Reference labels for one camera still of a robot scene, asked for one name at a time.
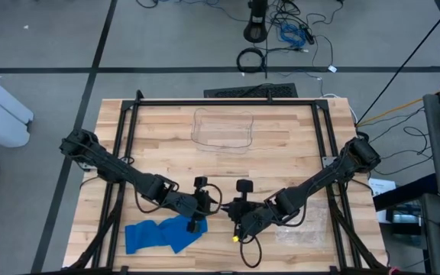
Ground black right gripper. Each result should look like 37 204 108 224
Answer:
222 180 279 244

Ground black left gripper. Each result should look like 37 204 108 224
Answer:
163 176 225 234

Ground bright blue elastic bandage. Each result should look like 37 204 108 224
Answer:
124 215 209 256

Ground clear plastic container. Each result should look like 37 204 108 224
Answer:
190 107 254 154

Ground large clear plastic bag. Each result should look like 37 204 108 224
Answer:
275 198 328 248

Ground black keyboard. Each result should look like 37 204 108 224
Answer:
203 82 299 99

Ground white paper sheet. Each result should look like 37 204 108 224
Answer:
368 177 397 199

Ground grey electronics box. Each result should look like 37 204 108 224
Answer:
386 202 423 227

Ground dark cart beam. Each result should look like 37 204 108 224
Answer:
372 173 438 212

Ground black floor stand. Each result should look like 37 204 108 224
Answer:
242 0 270 44

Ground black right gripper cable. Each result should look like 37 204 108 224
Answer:
238 233 264 269

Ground black aluminium table frame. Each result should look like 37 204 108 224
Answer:
65 89 389 275

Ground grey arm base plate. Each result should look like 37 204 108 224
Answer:
321 155 342 170

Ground coiled black cable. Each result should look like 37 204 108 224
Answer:
235 47 267 74

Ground blue cable bundle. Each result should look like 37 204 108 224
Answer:
279 21 308 50

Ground yellow floor cable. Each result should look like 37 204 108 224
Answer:
355 81 440 128

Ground tangled black cables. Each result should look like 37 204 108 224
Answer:
269 0 345 68

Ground black slanted cable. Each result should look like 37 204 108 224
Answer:
356 0 440 126

